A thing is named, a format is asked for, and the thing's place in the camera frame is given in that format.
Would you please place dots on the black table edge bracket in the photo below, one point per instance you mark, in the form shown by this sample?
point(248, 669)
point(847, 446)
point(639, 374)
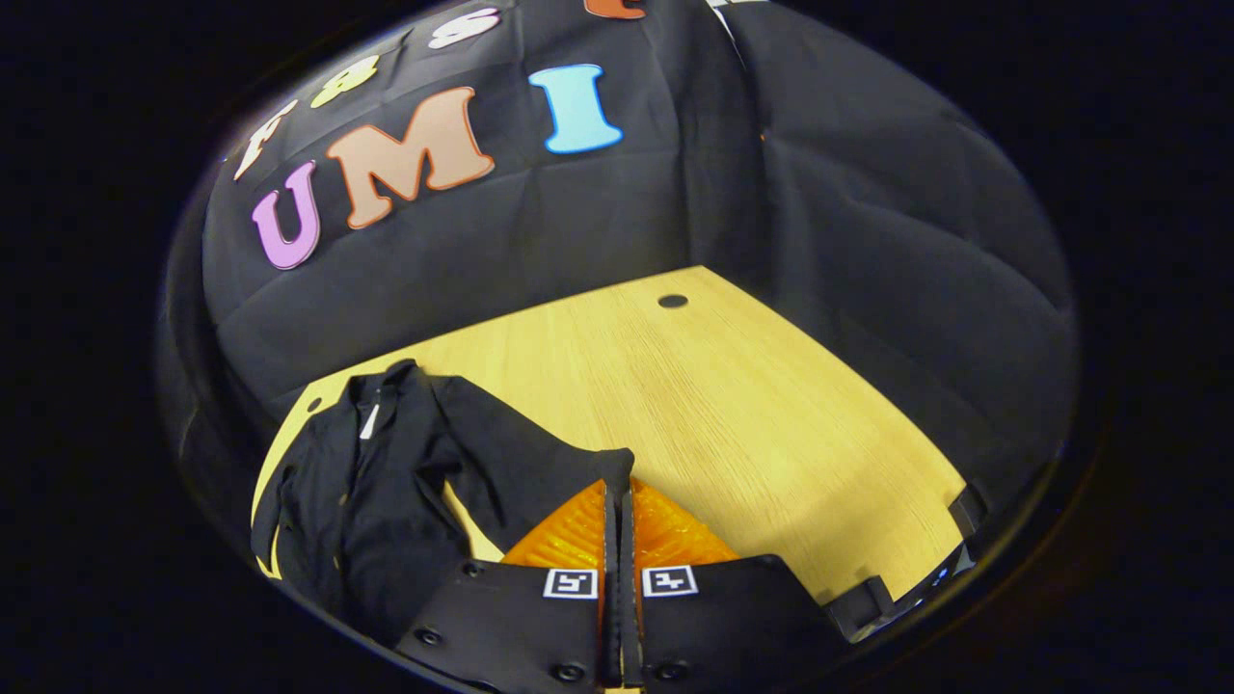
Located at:
point(969, 511)

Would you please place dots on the black button shirt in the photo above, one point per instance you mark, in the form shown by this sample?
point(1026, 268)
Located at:
point(386, 520)

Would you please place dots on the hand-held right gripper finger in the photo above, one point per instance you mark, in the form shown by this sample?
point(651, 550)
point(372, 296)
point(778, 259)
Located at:
point(630, 598)
point(613, 549)

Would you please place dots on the black backdrop cloth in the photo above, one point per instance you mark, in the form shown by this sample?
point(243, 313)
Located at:
point(675, 212)

